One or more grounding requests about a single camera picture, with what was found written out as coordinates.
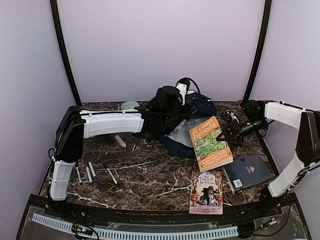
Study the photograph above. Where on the black marker pen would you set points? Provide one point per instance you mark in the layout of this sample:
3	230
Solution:
78	173

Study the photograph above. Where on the navy blue student backpack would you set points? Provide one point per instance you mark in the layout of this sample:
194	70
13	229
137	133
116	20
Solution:
185	130

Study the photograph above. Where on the grey slotted cable duct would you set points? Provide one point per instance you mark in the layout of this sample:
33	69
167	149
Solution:
126	231

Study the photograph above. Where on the orange treehouse paperback book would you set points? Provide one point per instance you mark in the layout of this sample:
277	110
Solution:
209	152

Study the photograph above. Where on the red cap marker pen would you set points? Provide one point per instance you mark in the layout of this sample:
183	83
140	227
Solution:
88	173

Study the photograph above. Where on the small circuit board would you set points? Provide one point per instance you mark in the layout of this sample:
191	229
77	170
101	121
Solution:
80	230

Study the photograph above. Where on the black frame post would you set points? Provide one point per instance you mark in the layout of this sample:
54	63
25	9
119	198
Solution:
259	49
63	51

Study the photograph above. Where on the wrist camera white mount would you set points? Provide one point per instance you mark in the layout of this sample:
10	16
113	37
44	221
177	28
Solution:
183	86
229	117

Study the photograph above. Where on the purple tip white marker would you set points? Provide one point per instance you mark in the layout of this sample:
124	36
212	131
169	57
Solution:
93	172

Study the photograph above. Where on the black left frame post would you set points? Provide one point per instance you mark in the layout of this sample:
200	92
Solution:
63	51

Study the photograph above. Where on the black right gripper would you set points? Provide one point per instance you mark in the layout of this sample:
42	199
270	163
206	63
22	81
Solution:
235	131

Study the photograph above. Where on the black right frame post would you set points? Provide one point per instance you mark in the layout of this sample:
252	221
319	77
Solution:
259	49

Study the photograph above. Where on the celadon bowl rear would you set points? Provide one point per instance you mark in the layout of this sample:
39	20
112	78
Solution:
129	105

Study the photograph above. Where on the blue cap marker pen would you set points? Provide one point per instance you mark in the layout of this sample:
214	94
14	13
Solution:
110	173

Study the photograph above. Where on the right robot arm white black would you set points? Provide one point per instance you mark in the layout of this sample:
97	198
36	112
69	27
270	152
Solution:
260	114

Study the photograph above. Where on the dark blue hardcover book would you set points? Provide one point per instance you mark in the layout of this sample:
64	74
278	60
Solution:
246	172

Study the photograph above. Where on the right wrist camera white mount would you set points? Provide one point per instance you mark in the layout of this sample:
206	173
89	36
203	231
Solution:
229	117

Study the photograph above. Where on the pink Shrew paperback book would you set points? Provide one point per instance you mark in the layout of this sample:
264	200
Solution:
206	194

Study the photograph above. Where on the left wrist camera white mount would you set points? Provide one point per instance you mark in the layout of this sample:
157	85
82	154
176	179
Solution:
183	86

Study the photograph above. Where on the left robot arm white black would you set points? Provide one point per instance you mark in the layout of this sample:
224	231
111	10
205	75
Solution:
77	125

